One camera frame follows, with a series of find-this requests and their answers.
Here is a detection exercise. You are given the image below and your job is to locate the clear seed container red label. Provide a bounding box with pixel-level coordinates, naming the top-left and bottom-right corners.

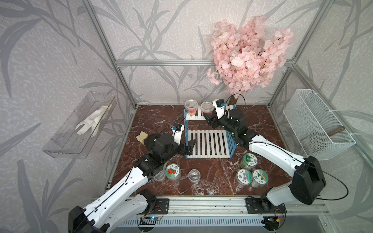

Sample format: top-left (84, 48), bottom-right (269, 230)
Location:
top-left (185, 100), bottom-right (198, 116)

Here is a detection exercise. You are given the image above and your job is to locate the strawberry lid seed container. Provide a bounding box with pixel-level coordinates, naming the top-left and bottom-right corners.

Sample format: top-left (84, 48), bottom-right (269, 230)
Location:
top-left (165, 164), bottom-right (181, 181)

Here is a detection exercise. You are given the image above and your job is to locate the small clear container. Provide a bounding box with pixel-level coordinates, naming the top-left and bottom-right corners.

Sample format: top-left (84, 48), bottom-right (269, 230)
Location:
top-left (153, 170), bottom-right (166, 182)

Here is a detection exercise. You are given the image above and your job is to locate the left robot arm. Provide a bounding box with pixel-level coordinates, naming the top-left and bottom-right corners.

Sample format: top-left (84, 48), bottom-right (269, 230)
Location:
top-left (68, 132), bottom-right (197, 233)

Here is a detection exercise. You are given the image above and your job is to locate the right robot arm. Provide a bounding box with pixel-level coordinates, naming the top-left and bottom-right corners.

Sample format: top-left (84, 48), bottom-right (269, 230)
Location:
top-left (203, 109), bottom-right (326, 207)

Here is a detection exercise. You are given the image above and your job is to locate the blue white two-tier shelf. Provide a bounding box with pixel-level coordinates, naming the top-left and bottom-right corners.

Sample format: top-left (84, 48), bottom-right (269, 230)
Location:
top-left (184, 106), bottom-right (237, 159)

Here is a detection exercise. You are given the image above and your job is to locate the pink flower lid container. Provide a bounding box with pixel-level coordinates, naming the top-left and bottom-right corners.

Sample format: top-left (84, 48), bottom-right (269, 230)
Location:
top-left (235, 169), bottom-right (253, 188)

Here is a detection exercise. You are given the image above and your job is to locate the carrot lid seed container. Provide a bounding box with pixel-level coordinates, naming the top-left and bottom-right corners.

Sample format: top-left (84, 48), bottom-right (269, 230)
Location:
top-left (250, 169), bottom-right (269, 188)

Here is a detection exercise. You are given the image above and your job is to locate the black work glove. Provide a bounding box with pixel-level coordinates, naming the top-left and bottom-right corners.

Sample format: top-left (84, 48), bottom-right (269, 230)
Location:
top-left (136, 131), bottom-right (156, 147)

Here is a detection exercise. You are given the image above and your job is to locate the pink artificial blossom tree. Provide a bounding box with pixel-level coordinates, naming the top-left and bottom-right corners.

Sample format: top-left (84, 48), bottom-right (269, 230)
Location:
top-left (207, 16), bottom-right (294, 103)

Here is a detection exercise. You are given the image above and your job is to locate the white glove in tray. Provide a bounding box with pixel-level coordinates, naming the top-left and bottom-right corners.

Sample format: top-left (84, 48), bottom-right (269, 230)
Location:
top-left (75, 105), bottom-right (110, 137)

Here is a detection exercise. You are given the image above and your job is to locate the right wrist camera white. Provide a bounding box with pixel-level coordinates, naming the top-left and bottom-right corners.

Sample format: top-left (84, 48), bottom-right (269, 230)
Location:
top-left (213, 99), bottom-right (227, 119)

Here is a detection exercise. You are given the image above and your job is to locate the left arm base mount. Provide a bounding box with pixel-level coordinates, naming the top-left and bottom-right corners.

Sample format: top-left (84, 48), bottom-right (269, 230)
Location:
top-left (139, 189), bottom-right (170, 215)

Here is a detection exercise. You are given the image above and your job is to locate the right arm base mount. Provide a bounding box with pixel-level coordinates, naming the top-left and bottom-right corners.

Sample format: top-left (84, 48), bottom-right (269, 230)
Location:
top-left (245, 196), bottom-right (287, 215)

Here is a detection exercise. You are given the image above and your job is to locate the white wire mesh basket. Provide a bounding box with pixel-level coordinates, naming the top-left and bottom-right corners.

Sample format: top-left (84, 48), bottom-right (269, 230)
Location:
top-left (283, 89), bottom-right (356, 161)

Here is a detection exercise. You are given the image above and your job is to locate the clear acrylic wall tray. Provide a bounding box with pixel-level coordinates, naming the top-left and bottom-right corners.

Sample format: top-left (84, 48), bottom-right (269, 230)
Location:
top-left (42, 91), bottom-right (117, 159)

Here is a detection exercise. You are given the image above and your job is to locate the wooden handled brush in basket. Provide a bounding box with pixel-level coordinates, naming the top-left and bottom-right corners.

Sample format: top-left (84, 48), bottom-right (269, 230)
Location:
top-left (302, 126), bottom-right (346, 149)

